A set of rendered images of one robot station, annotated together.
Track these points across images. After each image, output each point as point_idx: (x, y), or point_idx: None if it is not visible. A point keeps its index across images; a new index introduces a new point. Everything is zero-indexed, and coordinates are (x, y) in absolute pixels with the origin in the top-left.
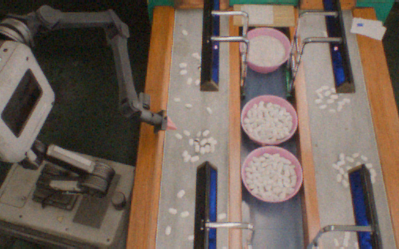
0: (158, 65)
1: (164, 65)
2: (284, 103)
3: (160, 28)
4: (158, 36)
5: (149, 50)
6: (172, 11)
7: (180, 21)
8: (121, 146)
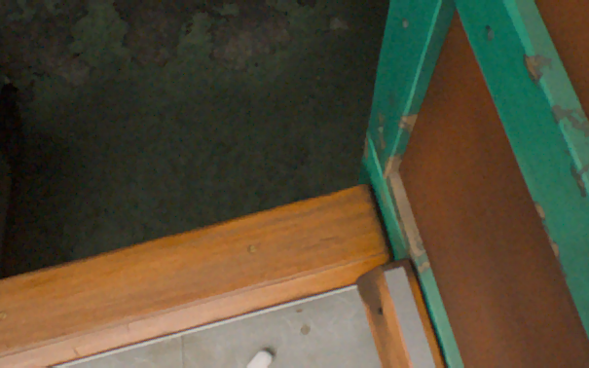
0: (44, 312)
1: (52, 338)
2: None
3: (243, 253)
4: (198, 258)
5: (117, 249)
6: (363, 268)
7: (325, 319)
8: (127, 232)
